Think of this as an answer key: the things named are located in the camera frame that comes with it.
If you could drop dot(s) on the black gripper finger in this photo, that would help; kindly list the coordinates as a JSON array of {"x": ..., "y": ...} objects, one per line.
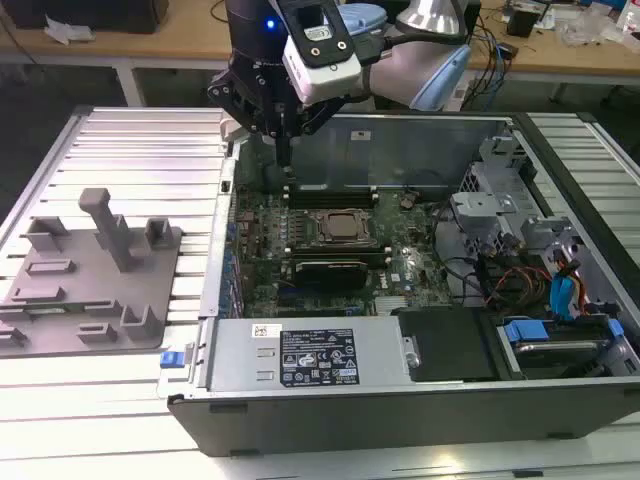
[
  {"x": 222, "y": 92},
  {"x": 325, "y": 112}
]

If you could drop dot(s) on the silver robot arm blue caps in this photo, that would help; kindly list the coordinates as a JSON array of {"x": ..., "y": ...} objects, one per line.
[{"x": 400, "y": 70}]

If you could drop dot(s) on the black RAM slot bank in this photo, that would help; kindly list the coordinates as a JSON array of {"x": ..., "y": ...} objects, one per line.
[
  {"x": 330, "y": 201},
  {"x": 340, "y": 254}
]

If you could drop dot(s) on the white case latch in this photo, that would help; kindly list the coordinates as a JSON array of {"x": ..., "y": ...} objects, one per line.
[{"x": 231, "y": 127}]

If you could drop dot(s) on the small black white sticker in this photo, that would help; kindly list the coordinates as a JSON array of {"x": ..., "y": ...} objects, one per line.
[{"x": 360, "y": 135}]

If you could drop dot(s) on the wooden desk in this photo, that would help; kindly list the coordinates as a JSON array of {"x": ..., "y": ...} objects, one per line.
[{"x": 175, "y": 35}]

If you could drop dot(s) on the silver CPU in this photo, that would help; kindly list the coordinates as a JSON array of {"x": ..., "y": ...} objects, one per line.
[{"x": 346, "y": 226}]

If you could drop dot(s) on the coin cell battery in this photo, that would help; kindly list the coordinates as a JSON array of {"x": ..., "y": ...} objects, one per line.
[{"x": 407, "y": 202}]

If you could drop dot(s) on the black box on desk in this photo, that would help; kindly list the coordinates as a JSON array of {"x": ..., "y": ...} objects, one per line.
[{"x": 90, "y": 12}]

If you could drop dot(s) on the black graphics card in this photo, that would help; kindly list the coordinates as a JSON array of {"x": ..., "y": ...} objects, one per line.
[{"x": 330, "y": 276}]

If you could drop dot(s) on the green motherboard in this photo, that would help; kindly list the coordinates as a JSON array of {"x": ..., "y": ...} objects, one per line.
[{"x": 400, "y": 260}]

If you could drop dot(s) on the crumpled white paper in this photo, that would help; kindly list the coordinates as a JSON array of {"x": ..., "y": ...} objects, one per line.
[{"x": 67, "y": 31}]

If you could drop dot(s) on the silver metal drive cage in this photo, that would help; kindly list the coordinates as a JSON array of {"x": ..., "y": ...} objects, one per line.
[{"x": 480, "y": 210}]

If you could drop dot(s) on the silver chipset heatsink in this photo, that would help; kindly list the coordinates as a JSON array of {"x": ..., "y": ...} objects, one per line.
[{"x": 391, "y": 306}]

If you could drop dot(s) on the small black box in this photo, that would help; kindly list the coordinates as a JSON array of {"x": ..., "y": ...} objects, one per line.
[{"x": 523, "y": 20}]

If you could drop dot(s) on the white barcode sticker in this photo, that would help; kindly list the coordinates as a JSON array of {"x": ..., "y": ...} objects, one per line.
[{"x": 266, "y": 330}]

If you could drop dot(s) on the grey parts rack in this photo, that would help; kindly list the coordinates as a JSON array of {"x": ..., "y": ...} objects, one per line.
[{"x": 95, "y": 300}]

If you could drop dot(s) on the black power supply label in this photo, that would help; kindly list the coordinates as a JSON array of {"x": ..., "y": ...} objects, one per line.
[{"x": 317, "y": 357}]

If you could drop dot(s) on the silver power supply unit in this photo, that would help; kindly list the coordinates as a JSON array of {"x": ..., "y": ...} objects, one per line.
[{"x": 235, "y": 355}]

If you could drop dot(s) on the black plastic shroud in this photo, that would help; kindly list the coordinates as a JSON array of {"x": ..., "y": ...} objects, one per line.
[{"x": 450, "y": 345}]

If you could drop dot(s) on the blue case latch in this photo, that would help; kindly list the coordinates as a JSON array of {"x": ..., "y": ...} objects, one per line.
[{"x": 171, "y": 360}]

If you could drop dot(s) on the clear plastic bags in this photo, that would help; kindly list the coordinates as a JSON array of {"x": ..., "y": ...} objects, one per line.
[{"x": 590, "y": 25}]

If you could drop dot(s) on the black open PC case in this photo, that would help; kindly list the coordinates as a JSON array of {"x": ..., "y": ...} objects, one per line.
[{"x": 400, "y": 420}]

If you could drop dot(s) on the hard disk in blue carrier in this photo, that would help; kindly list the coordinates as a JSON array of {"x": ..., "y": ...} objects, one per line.
[{"x": 550, "y": 345}]

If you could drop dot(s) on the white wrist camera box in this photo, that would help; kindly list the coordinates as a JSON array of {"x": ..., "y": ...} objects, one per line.
[{"x": 325, "y": 75}]

